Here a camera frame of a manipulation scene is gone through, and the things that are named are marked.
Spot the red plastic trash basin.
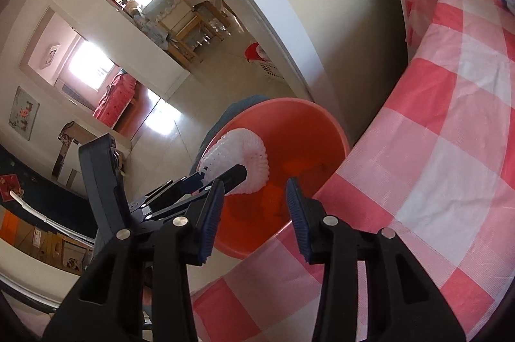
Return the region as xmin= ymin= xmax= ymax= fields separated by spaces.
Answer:
xmin=206 ymin=98 xmax=350 ymax=259

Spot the red bed cover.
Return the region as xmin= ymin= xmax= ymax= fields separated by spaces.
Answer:
xmin=92 ymin=69 xmax=137 ymax=128

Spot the red white checkered tablecloth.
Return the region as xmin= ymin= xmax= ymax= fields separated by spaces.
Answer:
xmin=192 ymin=0 xmax=514 ymax=341

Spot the wooden dining table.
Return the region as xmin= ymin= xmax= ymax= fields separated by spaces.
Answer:
xmin=156 ymin=0 xmax=230 ymax=68

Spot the framed wall picture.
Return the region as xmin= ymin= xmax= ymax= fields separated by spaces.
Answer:
xmin=9 ymin=86 xmax=40 ymax=141

